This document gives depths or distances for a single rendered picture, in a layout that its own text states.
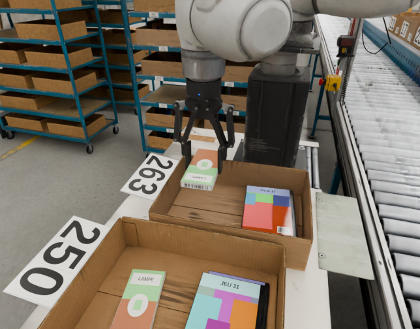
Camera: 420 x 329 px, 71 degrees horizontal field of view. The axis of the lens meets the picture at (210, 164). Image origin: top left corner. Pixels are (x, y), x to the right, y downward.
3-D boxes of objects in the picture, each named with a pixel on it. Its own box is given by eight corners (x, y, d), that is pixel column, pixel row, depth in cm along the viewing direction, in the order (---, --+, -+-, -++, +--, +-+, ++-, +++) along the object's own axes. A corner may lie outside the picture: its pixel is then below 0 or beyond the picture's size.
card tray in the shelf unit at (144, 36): (136, 44, 201) (134, 28, 195) (156, 36, 225) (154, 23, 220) (191, 47, 190) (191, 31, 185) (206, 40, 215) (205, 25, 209)
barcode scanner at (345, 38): (336, 58, 141) (340, 34, 136) (333, 57, 151) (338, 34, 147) (350, 59, 139) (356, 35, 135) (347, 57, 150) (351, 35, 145)
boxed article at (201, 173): (224, 156, 80) (224, 151, 79) (211, 191, 67) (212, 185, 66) (197, 153, 81) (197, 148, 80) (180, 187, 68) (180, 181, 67)
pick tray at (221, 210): (184, 179, 98) (183, 153, 93) (303, 196, 90) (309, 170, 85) (150, 242, 75) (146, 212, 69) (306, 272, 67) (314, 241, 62)
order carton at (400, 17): (387, 31, 290) (392, 12, 281) (420, 32, 284) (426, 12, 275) (397, 37, 258) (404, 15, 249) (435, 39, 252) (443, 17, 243)
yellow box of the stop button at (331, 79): (321, 86, 165) (323, 74, 162) (337, 87, 164) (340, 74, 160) (322, 94, 154) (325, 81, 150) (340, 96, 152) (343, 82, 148)
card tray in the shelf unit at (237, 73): (204, 79, 200) (204, 64, 195) (214, 68, 225) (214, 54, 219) (263, 83, 191) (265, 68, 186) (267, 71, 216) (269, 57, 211)
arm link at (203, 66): (188, 42, 63) (188, 70, 66) (174, 51, 55) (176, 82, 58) (229, 44, 61) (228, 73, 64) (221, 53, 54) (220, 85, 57)
